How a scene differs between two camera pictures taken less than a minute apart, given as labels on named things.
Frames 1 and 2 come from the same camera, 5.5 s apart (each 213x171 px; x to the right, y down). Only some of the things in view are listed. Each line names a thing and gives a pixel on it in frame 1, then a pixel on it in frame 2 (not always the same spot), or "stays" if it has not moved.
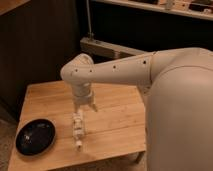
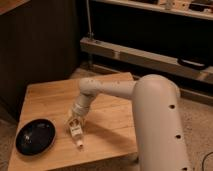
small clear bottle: x=78 y=125 stays
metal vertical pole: x=90 y=33 stays
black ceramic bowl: x=35 y=136 stays
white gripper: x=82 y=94 -> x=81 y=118
